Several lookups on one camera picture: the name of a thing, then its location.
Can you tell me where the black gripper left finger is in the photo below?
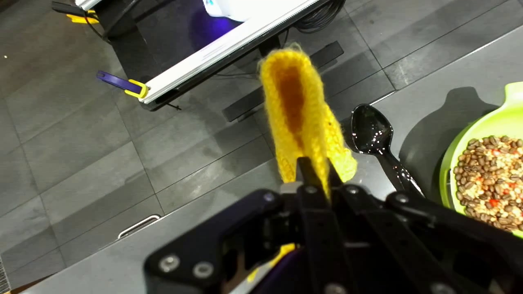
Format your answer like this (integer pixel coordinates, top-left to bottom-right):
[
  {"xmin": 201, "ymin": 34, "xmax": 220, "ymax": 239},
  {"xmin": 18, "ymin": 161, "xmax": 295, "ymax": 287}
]
[{"xmin": 144, "ymin": 156, "xmax": 356, "ymax": 294}]

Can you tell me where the black plastic spoon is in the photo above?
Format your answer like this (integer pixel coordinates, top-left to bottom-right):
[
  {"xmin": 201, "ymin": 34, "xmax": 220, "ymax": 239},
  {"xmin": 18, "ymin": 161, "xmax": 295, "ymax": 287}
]
[{"xmin": 348, "ymin": 102, "xmax": 428, "ymax": 202}]

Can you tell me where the purple yellow bar clamp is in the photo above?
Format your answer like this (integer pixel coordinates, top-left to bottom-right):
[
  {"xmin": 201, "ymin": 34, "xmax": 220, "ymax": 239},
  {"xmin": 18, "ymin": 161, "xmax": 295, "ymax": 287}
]
[{"xmin": 96, "ymin": 68, "xmax": 150, "ymax": 102}]

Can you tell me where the black yellow bar clamp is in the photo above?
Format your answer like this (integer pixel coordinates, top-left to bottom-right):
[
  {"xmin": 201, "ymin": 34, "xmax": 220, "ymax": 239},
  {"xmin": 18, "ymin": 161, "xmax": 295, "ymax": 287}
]
[{"xmin": 50, "ymin": 0, "xmax": 103, "ymax": 27}]

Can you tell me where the yellow knitted oven mitt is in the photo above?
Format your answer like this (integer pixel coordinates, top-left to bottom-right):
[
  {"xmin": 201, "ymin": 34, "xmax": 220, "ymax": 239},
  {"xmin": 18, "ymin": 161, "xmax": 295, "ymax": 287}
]
[{"xmin": 256, "ymin": 43, "xmax": 359, "ymax": 200}]

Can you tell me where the silver drawer handle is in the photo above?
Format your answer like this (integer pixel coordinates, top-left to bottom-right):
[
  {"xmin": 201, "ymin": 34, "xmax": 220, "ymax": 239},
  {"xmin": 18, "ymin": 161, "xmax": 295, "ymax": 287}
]
[{"xmin": 116, "ymin": 213, "xmax": 163, "ymax": 241}]

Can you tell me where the lime green plastic bowl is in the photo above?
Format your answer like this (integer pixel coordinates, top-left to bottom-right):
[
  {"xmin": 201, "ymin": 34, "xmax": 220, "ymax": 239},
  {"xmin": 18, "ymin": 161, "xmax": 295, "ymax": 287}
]
[{"xmin": 438, "ymin": 79, "xmax": 523, "ymax": 241}]

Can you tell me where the brown dry bean mix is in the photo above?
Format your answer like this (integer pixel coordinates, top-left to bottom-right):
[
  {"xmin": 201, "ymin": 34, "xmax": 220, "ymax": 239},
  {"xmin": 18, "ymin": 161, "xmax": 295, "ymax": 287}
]
[{"xmin": 451, "ymin": 133, "xmax": 523, "ymax": 234}]

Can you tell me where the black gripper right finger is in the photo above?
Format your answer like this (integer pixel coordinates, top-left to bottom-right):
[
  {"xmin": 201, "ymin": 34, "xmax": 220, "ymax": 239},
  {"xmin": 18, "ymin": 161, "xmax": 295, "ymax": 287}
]
[{"xmin": 325, "ymin": 167, "xmax": 523, "ymax": 294}]

